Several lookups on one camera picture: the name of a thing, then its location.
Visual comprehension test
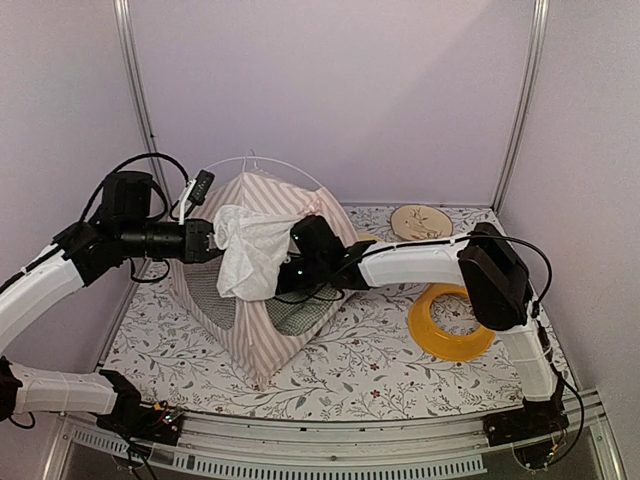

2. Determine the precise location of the pink striped pet tent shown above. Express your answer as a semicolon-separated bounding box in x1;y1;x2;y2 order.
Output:
170;173;358;390

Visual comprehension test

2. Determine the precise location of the right aluminium frame post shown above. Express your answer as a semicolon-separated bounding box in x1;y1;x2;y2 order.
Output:
491;0;550;214

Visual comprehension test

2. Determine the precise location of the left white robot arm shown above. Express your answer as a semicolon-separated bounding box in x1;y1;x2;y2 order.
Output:
1;170;222;434

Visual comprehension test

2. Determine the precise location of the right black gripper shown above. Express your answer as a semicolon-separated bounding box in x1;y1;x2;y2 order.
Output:
255;257;326;297

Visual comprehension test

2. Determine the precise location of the beige bowl behind cushion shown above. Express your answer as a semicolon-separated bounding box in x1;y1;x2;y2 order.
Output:
390;204;454;241

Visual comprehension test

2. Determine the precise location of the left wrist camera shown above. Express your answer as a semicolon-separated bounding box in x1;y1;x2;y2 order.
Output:
177;170;215;224

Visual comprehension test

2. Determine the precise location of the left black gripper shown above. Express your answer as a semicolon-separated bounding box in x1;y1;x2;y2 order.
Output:
119;217;242;263

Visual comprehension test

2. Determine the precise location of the green checkered cushion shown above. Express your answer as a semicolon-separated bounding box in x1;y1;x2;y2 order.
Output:
265;291;346;336

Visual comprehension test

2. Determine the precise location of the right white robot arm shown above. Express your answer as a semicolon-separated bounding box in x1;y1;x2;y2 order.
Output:
275;216;562;436

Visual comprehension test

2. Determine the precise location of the yellow bowl stand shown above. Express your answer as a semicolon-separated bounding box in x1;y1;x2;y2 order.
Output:
408;284;496;363

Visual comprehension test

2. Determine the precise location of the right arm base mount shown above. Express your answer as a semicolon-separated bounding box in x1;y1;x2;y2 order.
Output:
482;397;569;446

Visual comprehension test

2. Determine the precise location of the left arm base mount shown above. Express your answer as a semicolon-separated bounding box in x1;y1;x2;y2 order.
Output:
95;370;184;446

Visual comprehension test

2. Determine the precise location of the floral table mat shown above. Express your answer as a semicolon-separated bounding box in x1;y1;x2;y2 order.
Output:
104;204;571;420

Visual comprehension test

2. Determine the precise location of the cream pet bowl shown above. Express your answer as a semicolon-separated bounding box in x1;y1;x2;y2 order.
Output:
358;232;382;245

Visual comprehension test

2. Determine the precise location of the front aluminium rail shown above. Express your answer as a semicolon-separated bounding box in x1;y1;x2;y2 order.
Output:
44;389;628;479

